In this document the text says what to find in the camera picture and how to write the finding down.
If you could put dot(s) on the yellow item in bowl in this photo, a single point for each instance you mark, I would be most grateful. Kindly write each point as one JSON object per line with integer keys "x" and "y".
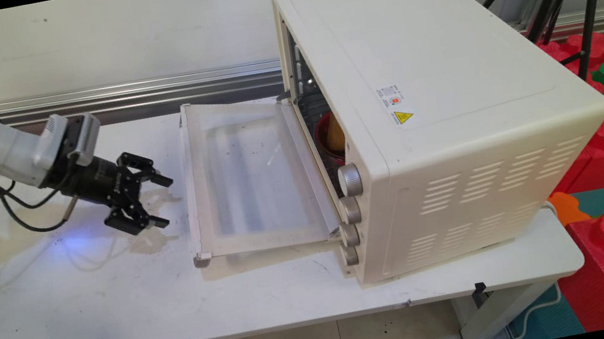
{"x": 336, "y": 134}

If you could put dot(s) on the large silver oven knob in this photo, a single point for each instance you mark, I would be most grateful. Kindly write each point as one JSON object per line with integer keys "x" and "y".
{"x": 350, "y": 180}

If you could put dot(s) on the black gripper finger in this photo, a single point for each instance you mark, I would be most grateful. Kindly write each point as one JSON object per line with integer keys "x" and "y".
{"x": 147, "y": 167}
{"x": 134, "y": 220}

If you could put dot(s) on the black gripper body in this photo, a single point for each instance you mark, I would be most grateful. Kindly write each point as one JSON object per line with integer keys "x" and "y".
{"x": 98, "y": 180}

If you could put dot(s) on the flat red foam block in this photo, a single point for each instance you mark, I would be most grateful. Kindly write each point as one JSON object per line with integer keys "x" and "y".
{"x": 598, "y": 48}

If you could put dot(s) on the small silver oven knob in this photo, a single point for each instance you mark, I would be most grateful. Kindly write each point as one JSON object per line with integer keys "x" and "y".
{"x": 350, "y": 255}

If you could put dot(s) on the yellow warning triangle sticker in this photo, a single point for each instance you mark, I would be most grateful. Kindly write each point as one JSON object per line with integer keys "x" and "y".
{"x": 403, "y": 116}

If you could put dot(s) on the teal floor mat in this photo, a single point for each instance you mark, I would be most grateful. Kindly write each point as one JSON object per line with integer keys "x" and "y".
{"x": 547, "y": 321}

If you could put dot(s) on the grey ribbed wrist camera box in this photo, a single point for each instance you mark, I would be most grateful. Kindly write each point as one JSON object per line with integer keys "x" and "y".
{"x": 89, "y": 135}

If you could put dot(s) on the cream glass oven door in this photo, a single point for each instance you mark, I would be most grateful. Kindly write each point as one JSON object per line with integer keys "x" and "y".
{"x": 254, "y": 171}

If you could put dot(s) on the orange foam block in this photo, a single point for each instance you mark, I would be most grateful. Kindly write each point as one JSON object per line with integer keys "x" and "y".
{"x": 567, "y": 207}

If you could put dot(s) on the red bowl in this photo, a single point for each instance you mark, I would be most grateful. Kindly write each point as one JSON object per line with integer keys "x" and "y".
{"x": 323, "y": 142}

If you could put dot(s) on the white product label sticker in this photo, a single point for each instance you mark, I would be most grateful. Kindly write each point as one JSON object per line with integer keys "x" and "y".
{"x": 389, "y": 96}

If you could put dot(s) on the white table leg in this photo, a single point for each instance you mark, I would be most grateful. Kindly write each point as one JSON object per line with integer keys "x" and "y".
{"x": 500, "y": 311}

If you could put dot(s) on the cream toaster oven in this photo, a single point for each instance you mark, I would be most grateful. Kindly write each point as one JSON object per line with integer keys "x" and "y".
{"x": 450, "y": 109}

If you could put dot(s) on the aluminium wall rail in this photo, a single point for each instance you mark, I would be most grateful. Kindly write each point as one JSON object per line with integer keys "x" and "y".
{"x": 173, "y": 84}

